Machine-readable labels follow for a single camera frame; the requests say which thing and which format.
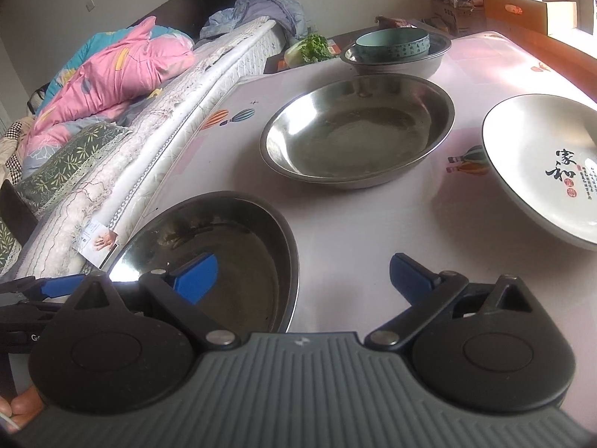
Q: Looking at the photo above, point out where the large stainless steel bowl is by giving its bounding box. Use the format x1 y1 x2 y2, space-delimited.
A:
260 76 455 190
106 190 300 334

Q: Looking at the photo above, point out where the green leafy herb bunch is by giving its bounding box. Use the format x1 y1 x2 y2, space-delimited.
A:
301 34 332 63

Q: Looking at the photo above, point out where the brown cardboard box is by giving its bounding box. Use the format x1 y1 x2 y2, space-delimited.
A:
413 0 488 38

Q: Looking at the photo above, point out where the person's left hand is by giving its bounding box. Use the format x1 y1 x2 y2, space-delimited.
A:
0 385 45 432

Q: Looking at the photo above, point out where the mattress label tag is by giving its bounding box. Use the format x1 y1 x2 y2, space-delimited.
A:
77 221 119 269

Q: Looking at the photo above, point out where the green ceramic bowl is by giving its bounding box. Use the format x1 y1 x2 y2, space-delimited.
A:
350 28 431 62

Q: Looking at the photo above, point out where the green patterned pillow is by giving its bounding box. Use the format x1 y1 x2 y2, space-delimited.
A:
14 124 134 206

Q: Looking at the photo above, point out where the napa cabbage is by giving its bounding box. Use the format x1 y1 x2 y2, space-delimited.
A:
284 40 309 67

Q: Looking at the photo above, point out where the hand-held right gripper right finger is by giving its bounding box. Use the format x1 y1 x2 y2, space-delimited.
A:
364 253 537 351

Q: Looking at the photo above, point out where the blue-grey clothes pile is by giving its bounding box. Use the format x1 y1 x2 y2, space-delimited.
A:
200 0 309 40

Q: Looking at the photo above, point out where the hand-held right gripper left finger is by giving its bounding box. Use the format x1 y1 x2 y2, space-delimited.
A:
70 253 241 351

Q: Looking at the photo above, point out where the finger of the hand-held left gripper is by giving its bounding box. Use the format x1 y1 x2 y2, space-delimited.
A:
0 275 90 302
0 301 56 325

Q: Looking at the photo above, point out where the white ceramic plate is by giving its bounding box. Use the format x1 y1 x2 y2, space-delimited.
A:
482 94 597 250

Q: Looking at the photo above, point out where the white mattress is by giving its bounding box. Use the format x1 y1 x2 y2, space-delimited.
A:
0 16 287 285

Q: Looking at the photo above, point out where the pink quilt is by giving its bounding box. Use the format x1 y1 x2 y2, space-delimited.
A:
21 16 197 159

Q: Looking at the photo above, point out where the large white cardboard box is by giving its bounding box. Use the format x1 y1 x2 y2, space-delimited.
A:
506 28 597 103

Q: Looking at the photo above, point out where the orange cardboard box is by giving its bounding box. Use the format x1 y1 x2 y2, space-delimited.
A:
482 0 578 38

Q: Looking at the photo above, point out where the checkered cloth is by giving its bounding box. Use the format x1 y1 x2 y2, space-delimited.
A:
0 121 24 183

